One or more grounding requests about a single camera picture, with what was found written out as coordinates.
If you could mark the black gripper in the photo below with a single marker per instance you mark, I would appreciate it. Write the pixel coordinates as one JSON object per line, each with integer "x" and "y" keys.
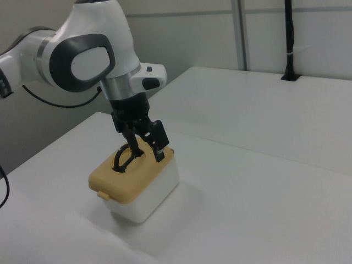
{"x": 130, "y": 110}

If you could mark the tan tool case lid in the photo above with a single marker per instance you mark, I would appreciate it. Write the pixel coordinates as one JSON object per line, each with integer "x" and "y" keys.
{"x": 129, "y": 184}

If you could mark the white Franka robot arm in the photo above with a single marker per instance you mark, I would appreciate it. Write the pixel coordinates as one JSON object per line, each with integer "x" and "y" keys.
{"x": 90, "y": 63}

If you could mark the white plastic tool case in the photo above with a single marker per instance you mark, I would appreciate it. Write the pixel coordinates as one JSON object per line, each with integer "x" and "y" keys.
{"x": 154, "y": 198}

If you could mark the black clamped pole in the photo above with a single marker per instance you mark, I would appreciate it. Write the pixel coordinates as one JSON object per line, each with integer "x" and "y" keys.
{"x": 288, "y": 33}

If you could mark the grey partition post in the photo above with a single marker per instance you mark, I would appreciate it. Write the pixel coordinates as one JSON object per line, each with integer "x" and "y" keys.
{"x": 240, "y": 33}

